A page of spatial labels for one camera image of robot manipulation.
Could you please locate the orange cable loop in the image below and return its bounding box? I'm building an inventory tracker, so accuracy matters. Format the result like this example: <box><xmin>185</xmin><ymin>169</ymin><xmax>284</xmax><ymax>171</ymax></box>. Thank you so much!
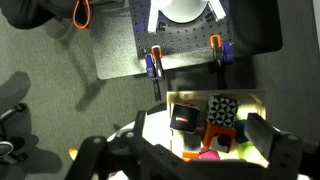
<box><xmin>72</xmin><ymin>0</ymin><xmax>92</xmax><ymax>30</ymax></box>

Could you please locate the orange cube block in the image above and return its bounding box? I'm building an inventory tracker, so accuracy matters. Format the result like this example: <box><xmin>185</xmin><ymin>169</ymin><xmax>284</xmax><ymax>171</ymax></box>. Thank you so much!
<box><xmin>181</xmin><ymin>151</ymin><xmax>201</xmax><ymax>163</ymax></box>

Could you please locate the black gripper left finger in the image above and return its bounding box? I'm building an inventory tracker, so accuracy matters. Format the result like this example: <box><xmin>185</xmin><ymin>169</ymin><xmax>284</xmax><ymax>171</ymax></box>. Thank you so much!
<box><xmin>123</xmin><ymin>109</ymin><xmax>158</xmax><ymax>158</ymax></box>

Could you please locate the light green block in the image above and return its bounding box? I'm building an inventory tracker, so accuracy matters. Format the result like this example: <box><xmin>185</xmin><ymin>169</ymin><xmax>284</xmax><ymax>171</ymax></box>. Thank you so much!
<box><xmin>236</xmin><ymin>141</ymin><xmax>265</xmax><ymax>165</ymax></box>

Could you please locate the teal block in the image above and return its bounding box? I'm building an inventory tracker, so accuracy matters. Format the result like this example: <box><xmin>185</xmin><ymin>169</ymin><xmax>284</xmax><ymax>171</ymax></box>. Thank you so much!
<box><xmin>232</xmin><ymin>119</ymin><xmax>250</xmax><ymax>145</ymax></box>

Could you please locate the wooden block tray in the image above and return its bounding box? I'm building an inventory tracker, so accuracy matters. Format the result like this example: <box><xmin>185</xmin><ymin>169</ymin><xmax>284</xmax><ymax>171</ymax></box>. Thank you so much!
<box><xmin>165</xmin><ymin>88</ymin><xmax>268</xmax><ymax>168</ymax></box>

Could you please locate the black fabric bag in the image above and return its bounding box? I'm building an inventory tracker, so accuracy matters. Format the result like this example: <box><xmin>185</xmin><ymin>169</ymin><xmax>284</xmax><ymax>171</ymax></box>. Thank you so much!
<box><xmin>0</xmin><ymin>0</ymin><xmax>78</xmax><ymax>31</ymax></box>

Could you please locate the orange purple spring clamp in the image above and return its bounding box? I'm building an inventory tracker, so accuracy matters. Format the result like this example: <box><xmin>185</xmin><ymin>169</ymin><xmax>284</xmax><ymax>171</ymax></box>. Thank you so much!
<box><xmin>144</xmin><ymin>44</ymin><xmax>166</xmax><ymax>102</ymax></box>
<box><xmin>208</xmin><ymin>33</ymin><xmax>235</xmax><ymax>90</ymax></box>

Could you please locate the grey perforated breadboard plate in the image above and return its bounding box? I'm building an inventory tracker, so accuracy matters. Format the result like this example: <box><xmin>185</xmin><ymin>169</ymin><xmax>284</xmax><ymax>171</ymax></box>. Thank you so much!
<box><xmin>89</xmin><ymin>0</ymin><xmax>284</xmax><ymax>81</ymax></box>

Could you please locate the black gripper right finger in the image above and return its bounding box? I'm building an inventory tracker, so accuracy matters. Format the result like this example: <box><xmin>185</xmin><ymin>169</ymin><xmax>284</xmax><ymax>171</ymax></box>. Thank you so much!
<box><xmin>244</xmin><ymin>112</ymin><xmax>304</xmax><ymax>180</ymax></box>

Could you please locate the black white patterned cube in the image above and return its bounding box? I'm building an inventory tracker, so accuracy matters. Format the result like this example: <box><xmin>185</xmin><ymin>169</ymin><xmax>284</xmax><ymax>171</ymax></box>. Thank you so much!
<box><xmin>205</xmin><ymin>95</ymin><xmax>241</xmax><ymax>129</ymax></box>

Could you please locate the black cube with red stripe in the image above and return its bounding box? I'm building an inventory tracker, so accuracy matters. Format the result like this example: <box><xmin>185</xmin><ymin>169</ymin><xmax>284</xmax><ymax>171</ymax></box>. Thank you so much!
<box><xmin>169</xmin><ymin>102</ymin><xmax>201</xmax><ymax>135</ymax></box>

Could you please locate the pink block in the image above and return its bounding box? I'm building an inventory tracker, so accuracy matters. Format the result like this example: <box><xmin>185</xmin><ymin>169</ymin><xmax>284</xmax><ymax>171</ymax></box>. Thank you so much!
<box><xmin>198</xmin><ymin>147</ymin><xmax>222</xmax><ymax>161</ymax></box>

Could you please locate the orange arch block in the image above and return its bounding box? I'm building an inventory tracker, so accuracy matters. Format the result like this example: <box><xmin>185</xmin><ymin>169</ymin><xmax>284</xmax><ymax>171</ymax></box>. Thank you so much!
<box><xmin>201</xmin><ymin>122</ymin><xmax>237</xmax><ymax>154</ymax></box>

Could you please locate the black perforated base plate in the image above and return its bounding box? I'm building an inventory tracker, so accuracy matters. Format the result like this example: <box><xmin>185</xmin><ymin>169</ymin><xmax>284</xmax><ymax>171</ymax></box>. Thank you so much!
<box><xmin>128</xmin><ymin>0</ymin><xmax>236</xmax><ymax>62</ymax></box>

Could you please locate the black office chair base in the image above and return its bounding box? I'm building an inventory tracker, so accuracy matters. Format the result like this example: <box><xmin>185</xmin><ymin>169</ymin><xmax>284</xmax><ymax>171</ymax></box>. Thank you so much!
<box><xmin>0</xmin><ymin>102</ymin><xmax>30</xmax><ymax>167</ymax></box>

